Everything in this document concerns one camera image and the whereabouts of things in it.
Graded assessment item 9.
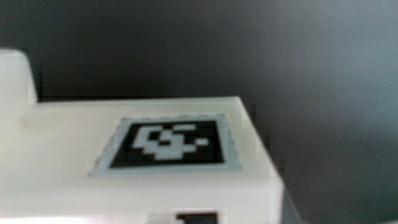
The white drawer tray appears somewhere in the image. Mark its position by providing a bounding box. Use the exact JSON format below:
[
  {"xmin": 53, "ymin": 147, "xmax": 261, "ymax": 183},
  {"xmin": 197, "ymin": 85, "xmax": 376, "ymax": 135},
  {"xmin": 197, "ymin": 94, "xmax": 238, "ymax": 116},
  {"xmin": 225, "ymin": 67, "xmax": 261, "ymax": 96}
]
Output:
[{"xmin": 0, "ymin": 49, "xmax": 284, "ymax": 224}]

